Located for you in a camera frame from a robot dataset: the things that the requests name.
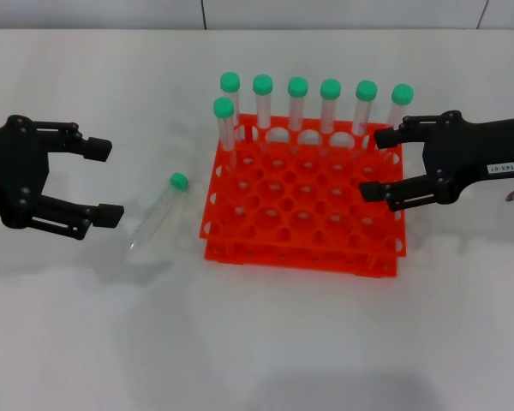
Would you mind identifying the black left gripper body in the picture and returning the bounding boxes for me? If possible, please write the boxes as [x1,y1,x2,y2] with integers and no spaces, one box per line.
[0,114,51,228]

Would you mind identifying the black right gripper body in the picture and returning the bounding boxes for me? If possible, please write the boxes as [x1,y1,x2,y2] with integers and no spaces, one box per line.
[422,110,514,205]

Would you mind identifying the green capped clear test tube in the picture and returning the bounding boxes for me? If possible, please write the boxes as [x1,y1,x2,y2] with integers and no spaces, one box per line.
[219,71,246,145]
[379,84,415,163]
[319,78,343,156]
[212,96,240,173]
[287,76,309,154]
[350,80,379,160]
[128,171,190,253]
[252,74,275,152]

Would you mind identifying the orange test tube rack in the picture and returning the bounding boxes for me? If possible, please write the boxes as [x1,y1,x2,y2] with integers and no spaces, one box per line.
[198,113,408,278]

